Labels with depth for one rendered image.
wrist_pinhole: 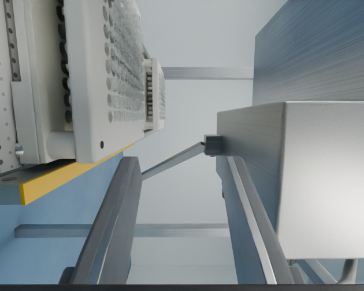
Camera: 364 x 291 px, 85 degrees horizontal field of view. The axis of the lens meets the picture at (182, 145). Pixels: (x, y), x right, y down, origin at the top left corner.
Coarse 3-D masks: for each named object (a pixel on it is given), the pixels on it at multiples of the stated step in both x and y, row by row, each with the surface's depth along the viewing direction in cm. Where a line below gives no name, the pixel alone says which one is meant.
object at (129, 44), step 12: (120, 0) 23; (120, 12) 23; (120, 24) 23; (132, 24) 30; (120, 36) 23; (132, 36) 29; (120, 48) 22; (132, 48) 29; (120, 60) 23; (132, 60) 29; (120, 72) 22; (132, 72) 29; (120, 84) 22; (132, 84) 30; (120, 96) 23; (132, 96) 30; (132, 108) 28
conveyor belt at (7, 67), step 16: (0, 0) 16; (0, 16) 16; (0, 32) 16; (0, 48) 16; (16, 48) 18; (0, 64) 16; (16, 64) 18; (0, 80) 16; (16, 80) 18; (0, 96) 16; (0, 112) 16; (0, 128) 16; (0, 144) 16; (0, 160) 16; (16, 160) 18
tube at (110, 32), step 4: (60, 28) 20; (64, 28) 20; (104, 28) 20; (108, 28) 20; (112, 28) 20; (116, 28) 21; (60, 32) 20; (64, 32) 20; (104, 32) 20; (108, 32) 20; (112, 32) 20; (116, 32) 21; (64, 36) 20; (108, 36) 20; (112, 36) 20; (116, 36) 21
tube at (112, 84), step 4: (64, 80) 21; (68, 80) 21; (108, 80) 21; (112, 80) 21; (116, 80) 22; (64, 84) 21; (68, 84) 21; (108, 84) 21; (112, 84) 21; (116, 84) 22; (64, 88) 21; (68, 88) 21; (108, 88) 21; (112, 88) 21; (116, 88) 21
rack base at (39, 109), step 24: (24, 0) 16; (48, 0) 19; (24, 24) 17; (48, 24) 19; (24, 48) 17; (48, 48) 18; (24, 72) 17; (48, 72) 18; (24, 96) 17; (48, 96) 18; (24, 120) 18; (48, 120) 18; (24, 144) 18
